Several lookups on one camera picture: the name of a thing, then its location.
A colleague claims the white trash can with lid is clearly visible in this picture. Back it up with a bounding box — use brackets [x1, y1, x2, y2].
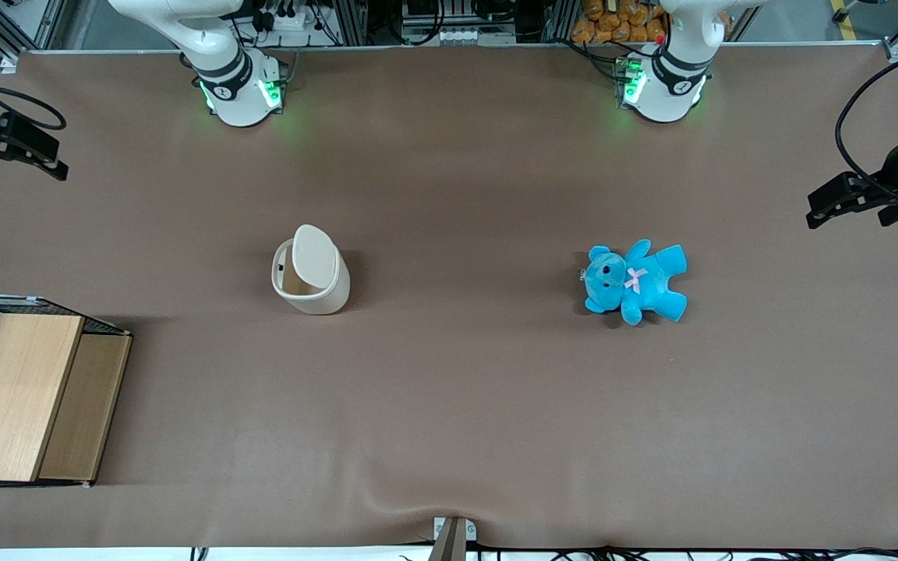
[270, 224, 352, 316]

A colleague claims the blue teddy bear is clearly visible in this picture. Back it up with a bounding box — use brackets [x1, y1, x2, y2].
[582, 238, 689, 327]

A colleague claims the orange toys pile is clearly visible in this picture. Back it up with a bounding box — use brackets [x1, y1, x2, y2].
[571, 0, 669, 44]

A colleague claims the white power strip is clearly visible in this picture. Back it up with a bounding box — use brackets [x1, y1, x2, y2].
[256, 0, 319, 33]

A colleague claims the white connector block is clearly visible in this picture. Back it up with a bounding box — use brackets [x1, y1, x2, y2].
[401, 26, 517, 46]

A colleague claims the brown table cover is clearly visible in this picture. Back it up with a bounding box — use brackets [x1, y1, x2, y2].
[0, 43, 898, 551]

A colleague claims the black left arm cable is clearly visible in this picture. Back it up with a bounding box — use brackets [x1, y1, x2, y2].
[833, 45, 898, 196]

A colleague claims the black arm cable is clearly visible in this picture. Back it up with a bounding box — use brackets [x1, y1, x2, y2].
[833, 45, 898, 196]
[0, 58, 69, 132]

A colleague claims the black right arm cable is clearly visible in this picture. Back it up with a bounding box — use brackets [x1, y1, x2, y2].
[0, 58, 69, 132]

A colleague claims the wooden shelf with wire frame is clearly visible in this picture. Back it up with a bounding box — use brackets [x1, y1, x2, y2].
[0, 293, 134, 490]

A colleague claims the metal mount bracket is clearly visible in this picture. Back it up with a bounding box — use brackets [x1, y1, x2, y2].
[427, 515, 478, 561]

